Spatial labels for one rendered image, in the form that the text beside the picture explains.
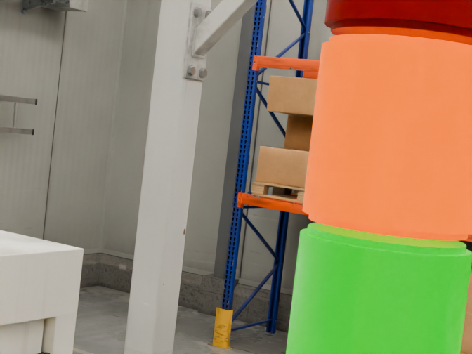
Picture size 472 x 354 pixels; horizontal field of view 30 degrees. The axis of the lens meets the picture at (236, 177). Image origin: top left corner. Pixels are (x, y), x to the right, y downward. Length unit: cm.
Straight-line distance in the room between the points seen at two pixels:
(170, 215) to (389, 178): 258
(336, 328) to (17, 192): 1047
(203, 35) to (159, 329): 95
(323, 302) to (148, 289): 262
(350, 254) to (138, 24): 1151
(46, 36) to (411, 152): 1062
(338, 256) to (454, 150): 4
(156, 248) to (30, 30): 797
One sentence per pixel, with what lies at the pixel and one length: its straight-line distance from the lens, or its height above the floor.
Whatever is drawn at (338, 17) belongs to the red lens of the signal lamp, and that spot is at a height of 227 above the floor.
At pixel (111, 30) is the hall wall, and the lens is 1168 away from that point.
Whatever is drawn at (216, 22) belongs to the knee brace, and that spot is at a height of 256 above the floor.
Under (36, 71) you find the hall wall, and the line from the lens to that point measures 1073.
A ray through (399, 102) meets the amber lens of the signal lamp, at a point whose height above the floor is 225.
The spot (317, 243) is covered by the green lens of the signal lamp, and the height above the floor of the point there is 221.
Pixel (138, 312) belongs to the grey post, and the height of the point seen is 162.
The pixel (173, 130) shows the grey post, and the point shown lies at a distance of 279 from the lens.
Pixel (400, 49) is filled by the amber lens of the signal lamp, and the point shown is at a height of 227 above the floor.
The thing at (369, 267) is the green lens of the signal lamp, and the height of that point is 221.
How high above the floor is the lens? 224
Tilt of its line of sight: 3 degrees down
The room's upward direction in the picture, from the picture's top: 6 degrees clockwise
